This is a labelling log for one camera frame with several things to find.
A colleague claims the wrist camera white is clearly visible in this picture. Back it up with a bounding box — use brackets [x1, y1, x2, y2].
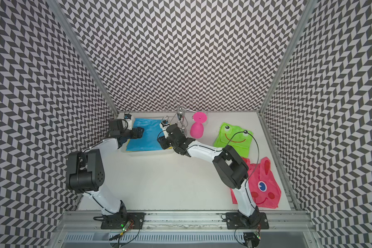
[160, 119, 171, 131]
[124, 113, 134, 130]

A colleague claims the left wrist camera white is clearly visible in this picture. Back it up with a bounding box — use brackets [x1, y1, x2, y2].
[124, 113, 134, 130]

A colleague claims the blue towel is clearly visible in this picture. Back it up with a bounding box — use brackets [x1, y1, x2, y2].
[126, 118, 163, 152]

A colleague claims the pink plastic wine glass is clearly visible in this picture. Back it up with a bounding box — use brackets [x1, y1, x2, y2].
[190, 112, 208, 139]

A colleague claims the left aluminium corner post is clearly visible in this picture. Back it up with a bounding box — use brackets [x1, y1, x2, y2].
[46, 0, 118, 116]

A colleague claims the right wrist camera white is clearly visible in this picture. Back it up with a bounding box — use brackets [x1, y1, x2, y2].
[160, 119, 171, 131]

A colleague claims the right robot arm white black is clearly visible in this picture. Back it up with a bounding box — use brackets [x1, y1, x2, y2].
[157, 124, 260, 222]

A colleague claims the green frog raincoat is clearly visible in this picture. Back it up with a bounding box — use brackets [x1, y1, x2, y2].
[213, 123, 253, 158]

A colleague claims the right aluminium corner post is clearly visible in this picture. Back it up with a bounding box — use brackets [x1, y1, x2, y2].
[259, 0, 318, 115]

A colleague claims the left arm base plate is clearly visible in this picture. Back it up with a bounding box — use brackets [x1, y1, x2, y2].
[101, 212, 146, 230]

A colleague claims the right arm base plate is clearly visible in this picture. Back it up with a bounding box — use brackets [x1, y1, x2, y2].
[225, 212, 269, 230]

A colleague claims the silver metal glass rack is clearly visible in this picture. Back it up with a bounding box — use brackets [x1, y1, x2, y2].
[161, 100, 197, 137]

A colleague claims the aluminium front rail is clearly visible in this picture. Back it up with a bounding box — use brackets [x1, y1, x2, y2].
[54, 210, 317, 233]

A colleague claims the pink cartoon raincoat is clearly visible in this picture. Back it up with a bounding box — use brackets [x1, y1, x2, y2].
[243, 157, 282, 209]

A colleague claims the white plastic perforated basket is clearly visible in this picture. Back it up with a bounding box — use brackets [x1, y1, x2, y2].
[120, 113, 174, 156]

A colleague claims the aluminium corner post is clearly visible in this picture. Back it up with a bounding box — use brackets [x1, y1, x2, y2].
[46, 0, 118, 116]
[259, 0, 318, 115]

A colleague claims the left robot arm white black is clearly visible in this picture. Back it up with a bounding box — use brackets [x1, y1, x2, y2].
[65, 114, 144, 216]

